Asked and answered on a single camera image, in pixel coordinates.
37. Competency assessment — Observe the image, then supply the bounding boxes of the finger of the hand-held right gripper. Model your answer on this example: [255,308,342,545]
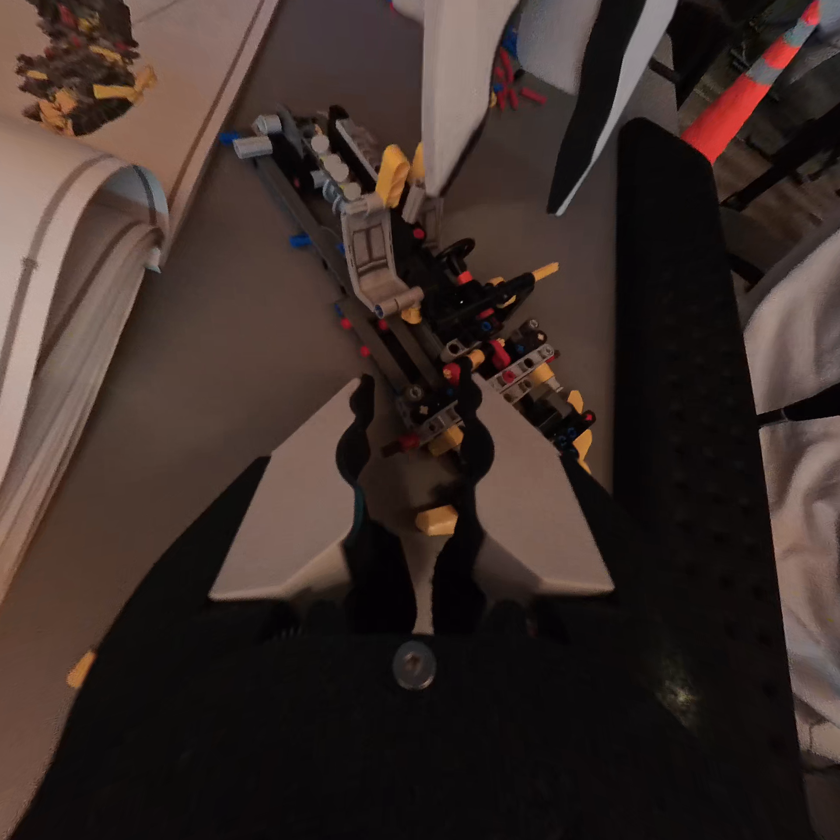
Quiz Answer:
[546,0,678,217]
[419,0,524,199]

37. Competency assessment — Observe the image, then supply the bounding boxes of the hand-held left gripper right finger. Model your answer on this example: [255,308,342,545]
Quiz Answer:
[431,356,616,635]

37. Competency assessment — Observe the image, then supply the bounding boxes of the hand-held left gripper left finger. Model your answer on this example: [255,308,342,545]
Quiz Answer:
[207,373,418,635]

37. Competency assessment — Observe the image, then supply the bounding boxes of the lego car model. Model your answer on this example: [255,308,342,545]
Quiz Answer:
[218,104,596,476]

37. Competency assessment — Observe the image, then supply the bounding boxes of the black lego beam yellow axle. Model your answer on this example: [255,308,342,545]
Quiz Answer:
[482,262,560,309]

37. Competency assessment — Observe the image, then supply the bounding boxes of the pile of red blue lego pins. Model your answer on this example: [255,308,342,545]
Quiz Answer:
[489,29,549,112]

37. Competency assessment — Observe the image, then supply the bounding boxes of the lego instruction booklet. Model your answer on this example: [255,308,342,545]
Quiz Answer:
[0,0,283,605]

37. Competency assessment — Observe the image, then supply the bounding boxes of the orange traffic cone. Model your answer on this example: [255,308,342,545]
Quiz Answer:
[679,0,824,165]

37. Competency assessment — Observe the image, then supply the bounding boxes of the black metal stand legs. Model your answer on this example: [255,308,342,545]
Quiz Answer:
[718,108,840,214]

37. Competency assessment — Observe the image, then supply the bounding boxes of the person's white printed shirt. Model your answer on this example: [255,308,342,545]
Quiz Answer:
[742,226,840,762]

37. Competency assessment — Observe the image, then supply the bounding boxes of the black strap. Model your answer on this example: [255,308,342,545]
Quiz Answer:
[755,397,840,431]

